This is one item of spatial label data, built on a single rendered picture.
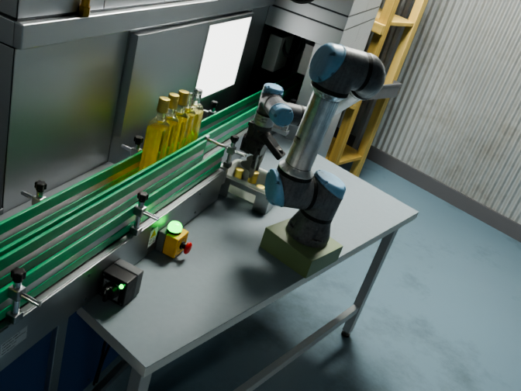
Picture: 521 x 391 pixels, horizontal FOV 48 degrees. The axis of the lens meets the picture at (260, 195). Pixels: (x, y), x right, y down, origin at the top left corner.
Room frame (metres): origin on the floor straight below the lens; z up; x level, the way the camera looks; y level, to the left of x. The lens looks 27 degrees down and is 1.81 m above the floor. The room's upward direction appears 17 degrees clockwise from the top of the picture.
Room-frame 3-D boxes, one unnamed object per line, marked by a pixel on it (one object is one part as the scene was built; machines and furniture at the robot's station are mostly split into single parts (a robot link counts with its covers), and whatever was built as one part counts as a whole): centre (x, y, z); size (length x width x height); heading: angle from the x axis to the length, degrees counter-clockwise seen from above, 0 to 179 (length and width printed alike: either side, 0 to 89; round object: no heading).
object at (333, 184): (1.75, -0.20, 0.99); 0.13 x 0.12 x 0.14; 115
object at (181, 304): (2.10, 0.37, 0.73); 1.58 x 1.52 x 0.04; 148
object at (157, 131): (1.70, 0.37, 0.99); 0.06 x 0.06 x 0.21; 76
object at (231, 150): (1.95, 0.17, 0.95); 0.17 x 0.03 x 0.12; 75
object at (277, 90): (2.04, 0.07, 1.15); 0.09 x 0.08 x 0.11; 25
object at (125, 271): (1.25, 0.29, 0.79); 0.08 x 0.08 x 0.08; 75
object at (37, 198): (1.27, 0.56, 0.94); 0.07 x 0.04 x 0.13; 75
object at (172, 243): (1.52, 0.22, 0.79); 0.07 x 0.07 x 0.07; 75
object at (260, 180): (2.04, 0.05, 0.80); 0.22 x 0.17 x 0.09; 75
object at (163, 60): (2.15, 0.39, 1.15); 0.90 x 0.03 x 0.34; 165
